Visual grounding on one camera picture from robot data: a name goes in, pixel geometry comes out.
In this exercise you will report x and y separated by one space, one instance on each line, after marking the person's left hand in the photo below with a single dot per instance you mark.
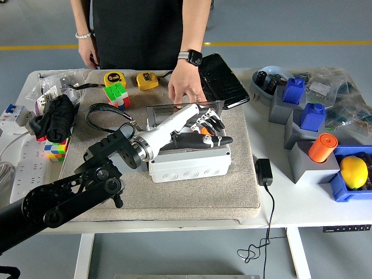
186 82

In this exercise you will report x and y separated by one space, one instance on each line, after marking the person's right hand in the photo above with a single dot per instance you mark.
87 53

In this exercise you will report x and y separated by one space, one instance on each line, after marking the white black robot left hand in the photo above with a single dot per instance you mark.
171 128

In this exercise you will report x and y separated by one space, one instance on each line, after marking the orange cylinder battery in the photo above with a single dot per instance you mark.
205 131
321 148

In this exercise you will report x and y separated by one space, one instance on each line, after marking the white junction box clear lid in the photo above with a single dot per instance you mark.
189 173

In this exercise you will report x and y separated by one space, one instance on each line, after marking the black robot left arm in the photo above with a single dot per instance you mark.
58 200

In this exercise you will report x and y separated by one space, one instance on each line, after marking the person's left forearm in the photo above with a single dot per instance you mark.
194 26

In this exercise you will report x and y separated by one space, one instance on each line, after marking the person's right forearm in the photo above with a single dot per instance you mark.
81 16

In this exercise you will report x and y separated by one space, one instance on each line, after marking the black smart watch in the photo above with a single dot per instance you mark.
191 57

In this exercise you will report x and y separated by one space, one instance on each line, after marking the yellow round tape measure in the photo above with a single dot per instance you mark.
114 78

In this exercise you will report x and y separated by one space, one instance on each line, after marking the black zip case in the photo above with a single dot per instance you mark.
223 81

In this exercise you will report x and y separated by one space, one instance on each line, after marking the yellow square tape measure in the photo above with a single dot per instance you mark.
147 81

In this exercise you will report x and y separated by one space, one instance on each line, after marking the clear bags of hardware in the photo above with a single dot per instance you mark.
52 84

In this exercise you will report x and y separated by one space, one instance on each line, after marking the colourful puzzle cube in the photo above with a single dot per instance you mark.
56 151
116 96

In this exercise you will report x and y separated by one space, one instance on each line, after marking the person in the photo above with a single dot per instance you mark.
139 29

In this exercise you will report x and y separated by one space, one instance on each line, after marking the black cloth bundle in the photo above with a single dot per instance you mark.
58 116

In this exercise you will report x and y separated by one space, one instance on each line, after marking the large black capacitor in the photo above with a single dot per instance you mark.
261 78

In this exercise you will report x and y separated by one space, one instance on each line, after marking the grey-brown mat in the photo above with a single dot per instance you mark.
203 197

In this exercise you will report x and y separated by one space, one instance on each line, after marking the light blue bowl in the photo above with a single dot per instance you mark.
276 69

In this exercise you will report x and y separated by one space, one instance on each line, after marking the grey block holder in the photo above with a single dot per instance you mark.
308 171
293 133
279 112

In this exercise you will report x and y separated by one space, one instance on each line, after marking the black power adapter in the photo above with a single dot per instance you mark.
264 171

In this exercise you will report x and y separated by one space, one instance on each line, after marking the blue plastic block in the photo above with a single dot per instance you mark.
312 116
294 91

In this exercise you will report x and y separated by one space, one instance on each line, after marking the white power strip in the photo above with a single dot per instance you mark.
32 168

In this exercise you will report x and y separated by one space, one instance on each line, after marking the white table leg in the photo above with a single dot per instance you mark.
299 255
82 255

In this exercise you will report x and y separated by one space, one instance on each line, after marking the clear bags of parts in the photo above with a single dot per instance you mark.
348 101

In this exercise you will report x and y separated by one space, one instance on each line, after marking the blue storage bin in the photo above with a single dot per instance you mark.
343 191

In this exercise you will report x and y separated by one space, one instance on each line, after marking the yellow lemon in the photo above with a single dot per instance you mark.
353 173

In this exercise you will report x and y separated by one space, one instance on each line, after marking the black table control panel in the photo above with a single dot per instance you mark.
346 228

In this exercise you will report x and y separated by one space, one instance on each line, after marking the white circuit breaker blue switch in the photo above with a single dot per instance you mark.
14 113

